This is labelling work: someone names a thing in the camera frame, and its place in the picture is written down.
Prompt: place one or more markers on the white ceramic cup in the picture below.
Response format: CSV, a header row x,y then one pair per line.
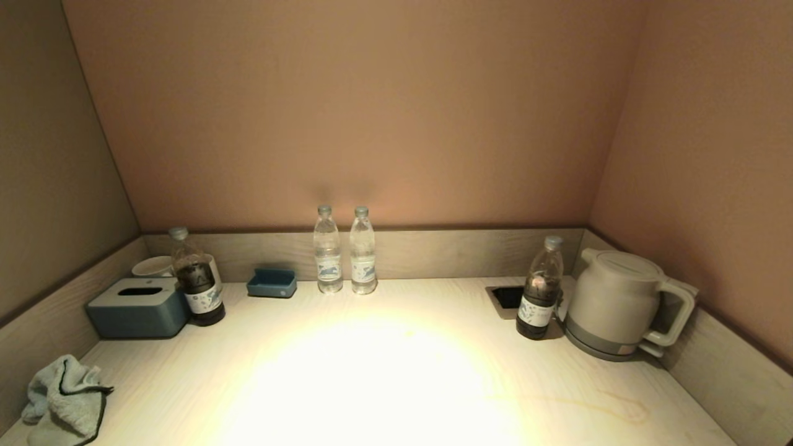
x,y
152,266

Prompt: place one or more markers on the grey kettle base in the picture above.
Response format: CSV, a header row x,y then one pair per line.
x,y
595,347

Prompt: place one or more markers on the blue-grey tissue box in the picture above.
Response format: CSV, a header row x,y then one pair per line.
x,y
136,313

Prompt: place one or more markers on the clear water bottle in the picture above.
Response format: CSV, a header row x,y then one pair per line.
x,y
327,254
363,254

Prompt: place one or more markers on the black recessed desk socket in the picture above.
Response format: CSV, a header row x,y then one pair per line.
x,y
508,298

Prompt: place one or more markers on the small blue tray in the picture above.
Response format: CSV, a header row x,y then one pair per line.
x,y
271,285

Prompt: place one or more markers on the cream electric kettle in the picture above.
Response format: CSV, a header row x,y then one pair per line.
x,y
610,291

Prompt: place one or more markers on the dark tea bottle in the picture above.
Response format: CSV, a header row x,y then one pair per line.
x,y
540,291
198,285

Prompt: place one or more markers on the light blue microfiber cloth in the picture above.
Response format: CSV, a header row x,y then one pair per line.
x,y
68,402

